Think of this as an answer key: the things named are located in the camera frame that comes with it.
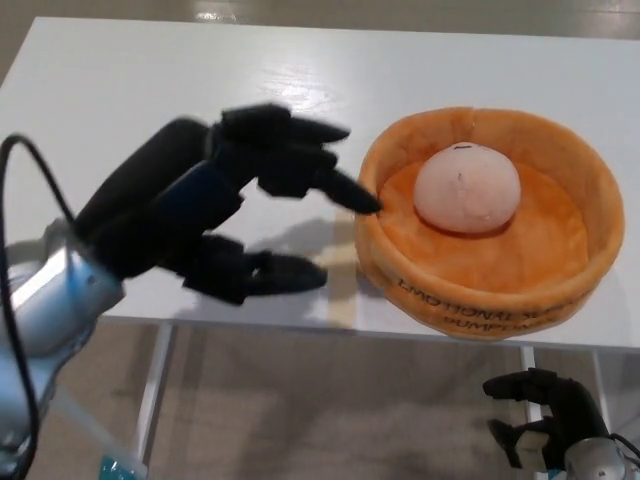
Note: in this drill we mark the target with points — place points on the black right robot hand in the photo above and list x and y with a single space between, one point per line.
575 410

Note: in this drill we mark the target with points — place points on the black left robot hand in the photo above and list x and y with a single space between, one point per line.
150 200

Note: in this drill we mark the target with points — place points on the pink round plush toy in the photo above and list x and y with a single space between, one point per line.
467 192

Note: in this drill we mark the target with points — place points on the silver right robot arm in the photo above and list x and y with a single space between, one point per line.
600 462

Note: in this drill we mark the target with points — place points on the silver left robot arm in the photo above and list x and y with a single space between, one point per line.
55 300

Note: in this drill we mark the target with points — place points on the orange plush round plate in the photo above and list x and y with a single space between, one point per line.
500 265

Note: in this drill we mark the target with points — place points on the white table leg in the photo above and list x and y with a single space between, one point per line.
157 375
528 380

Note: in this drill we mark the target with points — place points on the beige horizontal tape strip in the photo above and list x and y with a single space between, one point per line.
340 257

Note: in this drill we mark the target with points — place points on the light blue metal bar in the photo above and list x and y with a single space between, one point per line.
95 435

